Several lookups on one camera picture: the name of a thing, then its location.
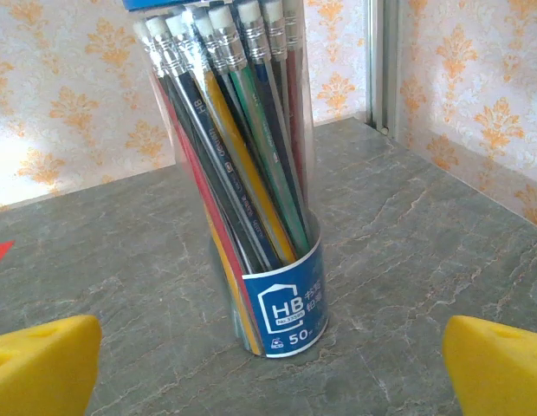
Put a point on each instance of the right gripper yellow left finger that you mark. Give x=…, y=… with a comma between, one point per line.
x=39, y=372

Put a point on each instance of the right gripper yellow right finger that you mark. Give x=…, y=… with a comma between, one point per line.
x=498, y=377

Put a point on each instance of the clear pencil tube blue lid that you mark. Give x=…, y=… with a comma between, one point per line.
x=286, y=312

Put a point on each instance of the dark blue HB pencil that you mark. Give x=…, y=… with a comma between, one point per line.
x=216, y=147

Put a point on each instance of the yellow striped pencil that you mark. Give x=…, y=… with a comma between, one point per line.
x=247, y=164

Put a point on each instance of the green striped pencil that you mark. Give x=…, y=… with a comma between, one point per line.
x=268, y=156

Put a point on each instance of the aluminium corner post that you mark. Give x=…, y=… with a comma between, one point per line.
x=381, y=65

